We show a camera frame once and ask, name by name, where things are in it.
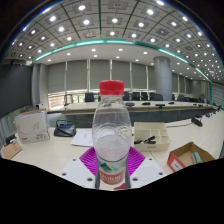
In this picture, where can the clear red-capped water bottle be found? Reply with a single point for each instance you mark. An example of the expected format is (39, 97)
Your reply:
(111, 146)

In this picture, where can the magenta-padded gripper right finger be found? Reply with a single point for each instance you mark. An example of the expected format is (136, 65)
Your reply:
(148, 170)

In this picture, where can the round ceiling lights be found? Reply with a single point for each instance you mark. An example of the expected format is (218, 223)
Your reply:
(86, 22)

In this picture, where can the flat brown cardboard sheet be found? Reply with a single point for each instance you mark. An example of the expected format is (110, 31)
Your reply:
(10, 150)

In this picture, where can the white cardboard box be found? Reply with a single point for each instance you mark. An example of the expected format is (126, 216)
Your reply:
(31, 126)

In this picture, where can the row of black office chairs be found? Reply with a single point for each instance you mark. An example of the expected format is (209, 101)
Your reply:
(89, 97)

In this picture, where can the open brown cardboard box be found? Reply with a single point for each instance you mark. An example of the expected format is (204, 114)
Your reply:
(183, 155)

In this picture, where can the small black desk device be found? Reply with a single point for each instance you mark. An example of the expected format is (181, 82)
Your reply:
(10, 138)

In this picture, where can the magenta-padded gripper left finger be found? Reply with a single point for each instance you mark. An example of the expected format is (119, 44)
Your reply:
(79, 170)

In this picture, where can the black binder clip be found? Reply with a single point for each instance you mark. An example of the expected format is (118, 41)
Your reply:
(146, 140)

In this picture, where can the black desk microphone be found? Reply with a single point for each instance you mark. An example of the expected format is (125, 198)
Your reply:
(196, 121)

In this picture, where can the black desk telephone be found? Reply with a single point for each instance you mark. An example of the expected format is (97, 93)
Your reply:
(65, 129)

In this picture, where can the white printed paper sheet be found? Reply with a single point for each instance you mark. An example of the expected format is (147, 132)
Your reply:
(83, 138)

